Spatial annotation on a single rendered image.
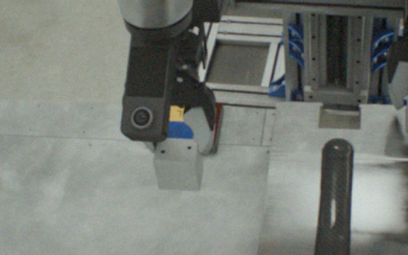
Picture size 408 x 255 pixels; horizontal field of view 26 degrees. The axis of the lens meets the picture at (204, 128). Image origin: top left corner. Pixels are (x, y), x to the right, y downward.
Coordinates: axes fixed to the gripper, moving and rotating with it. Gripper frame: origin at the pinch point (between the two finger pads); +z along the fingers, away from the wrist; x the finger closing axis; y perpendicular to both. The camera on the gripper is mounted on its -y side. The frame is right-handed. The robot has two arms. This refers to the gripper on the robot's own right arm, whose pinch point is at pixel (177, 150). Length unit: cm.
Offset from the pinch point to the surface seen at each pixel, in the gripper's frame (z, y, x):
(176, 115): 11.4, 15.8, 4.4
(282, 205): 6.7, -2.1, -12.2
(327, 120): 8.7, 13.7, -16.7
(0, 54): 95, 114, 86
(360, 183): 6.5, 1.7, -21.2
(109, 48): 95, 118, 53
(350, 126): 8.8, 12.8, -19.7
